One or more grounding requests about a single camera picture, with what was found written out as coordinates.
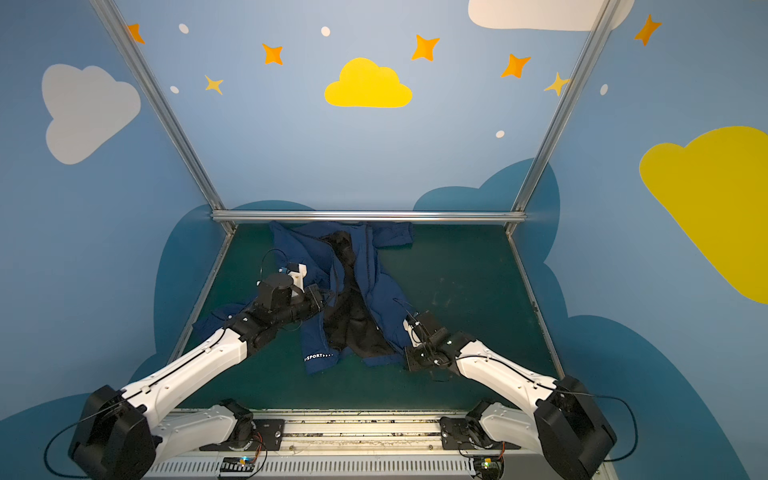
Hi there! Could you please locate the blue jacket with black lining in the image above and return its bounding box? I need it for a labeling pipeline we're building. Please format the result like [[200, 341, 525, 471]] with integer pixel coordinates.
[[191, 220, 416, 376]]

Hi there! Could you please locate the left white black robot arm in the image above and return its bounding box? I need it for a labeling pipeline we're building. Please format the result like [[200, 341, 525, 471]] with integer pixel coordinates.
[[68, 273, 325, 479]]

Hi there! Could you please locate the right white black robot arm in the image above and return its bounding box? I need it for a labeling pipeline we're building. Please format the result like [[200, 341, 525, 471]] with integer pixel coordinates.
[[404, 312, 617, 479]]

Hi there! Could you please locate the right small circuit board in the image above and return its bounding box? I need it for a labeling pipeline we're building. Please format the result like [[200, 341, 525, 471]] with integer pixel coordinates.
[[472, 457, 505, 480]]

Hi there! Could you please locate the small circuit board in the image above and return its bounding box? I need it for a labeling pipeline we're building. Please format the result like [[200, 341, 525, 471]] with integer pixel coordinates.
[[217, 456, 257, 478], [472, 457, 505, 480]]

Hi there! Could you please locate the left small circuit board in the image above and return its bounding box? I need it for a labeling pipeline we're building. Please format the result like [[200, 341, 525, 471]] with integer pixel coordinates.
[[217, 456, 257, 478]]

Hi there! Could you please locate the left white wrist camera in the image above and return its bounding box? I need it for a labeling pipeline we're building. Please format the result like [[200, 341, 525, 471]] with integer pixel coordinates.
[[286, 263, 307, 292]]

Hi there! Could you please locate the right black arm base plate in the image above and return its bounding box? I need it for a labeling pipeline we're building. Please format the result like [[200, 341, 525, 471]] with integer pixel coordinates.
[[439, 416, 502, 451]]

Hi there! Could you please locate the horizontal aluminium back rail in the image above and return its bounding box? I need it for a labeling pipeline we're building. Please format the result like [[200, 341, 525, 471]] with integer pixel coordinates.
[[212, 210, 526, 224]]

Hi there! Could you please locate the left floor aluminium rail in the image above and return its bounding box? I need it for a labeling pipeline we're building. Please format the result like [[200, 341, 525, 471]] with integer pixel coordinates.
[[168, 233, 235, 363]]

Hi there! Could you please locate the floor aluminium rail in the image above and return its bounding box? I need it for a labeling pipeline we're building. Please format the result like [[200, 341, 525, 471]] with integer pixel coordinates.
[[506, 228, 565, 379], [168, 233, 235, 363]]

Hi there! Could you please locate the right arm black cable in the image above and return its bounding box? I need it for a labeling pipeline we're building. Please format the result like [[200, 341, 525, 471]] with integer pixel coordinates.
[[557, 389, 640, 464]]

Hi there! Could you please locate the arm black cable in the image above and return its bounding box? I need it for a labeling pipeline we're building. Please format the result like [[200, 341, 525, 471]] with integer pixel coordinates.
[[557, 389, 640, 464], [43, 413, 115, 480]]

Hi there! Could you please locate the right floor aluminium rail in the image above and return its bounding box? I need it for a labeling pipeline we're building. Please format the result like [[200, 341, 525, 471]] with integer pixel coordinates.
[[506, 228, 565, 379]]

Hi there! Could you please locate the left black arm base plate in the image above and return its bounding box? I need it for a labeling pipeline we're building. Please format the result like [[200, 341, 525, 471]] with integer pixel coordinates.
[[199, 418, 285, 452]]

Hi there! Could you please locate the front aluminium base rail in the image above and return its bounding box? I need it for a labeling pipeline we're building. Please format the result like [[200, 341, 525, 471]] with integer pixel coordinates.
[[140, 410, 619, 480]]

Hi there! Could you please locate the right aluminium corner post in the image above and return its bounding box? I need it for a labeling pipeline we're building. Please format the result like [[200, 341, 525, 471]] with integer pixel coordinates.
[[505, 0, 622, 241]]

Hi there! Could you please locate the aluminium corner post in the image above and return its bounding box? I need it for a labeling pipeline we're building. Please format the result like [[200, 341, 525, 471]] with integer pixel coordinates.
[[90, 0, 225, 213], [505, 0, 622, 241]]

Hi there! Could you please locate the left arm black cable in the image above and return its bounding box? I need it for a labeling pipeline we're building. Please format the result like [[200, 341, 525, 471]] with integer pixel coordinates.
[[43, 413, 115, 480]]

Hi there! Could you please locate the left aluminium corner post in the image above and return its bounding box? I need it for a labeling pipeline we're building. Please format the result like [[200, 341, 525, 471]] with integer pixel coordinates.
[[90, 0, 225, 213]]

